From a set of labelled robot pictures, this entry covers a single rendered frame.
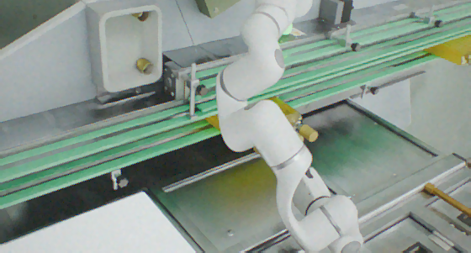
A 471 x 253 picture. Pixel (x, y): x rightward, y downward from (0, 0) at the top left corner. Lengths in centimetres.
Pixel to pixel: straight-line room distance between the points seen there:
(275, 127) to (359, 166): 73
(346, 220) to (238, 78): 37
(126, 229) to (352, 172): 73
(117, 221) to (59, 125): 29
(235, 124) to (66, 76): 58
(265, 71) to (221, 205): 50
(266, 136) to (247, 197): 46
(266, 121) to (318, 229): 25
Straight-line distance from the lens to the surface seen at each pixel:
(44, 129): 139
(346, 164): 169
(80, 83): 148
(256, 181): 149
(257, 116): 100
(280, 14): 116
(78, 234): 134
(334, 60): 183
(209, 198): 142
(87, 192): 151
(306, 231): 108
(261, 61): 103
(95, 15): 135
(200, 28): 160
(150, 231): 132
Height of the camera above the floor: 198
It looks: 42 degrees down
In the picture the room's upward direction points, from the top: 128 degrees clockwise
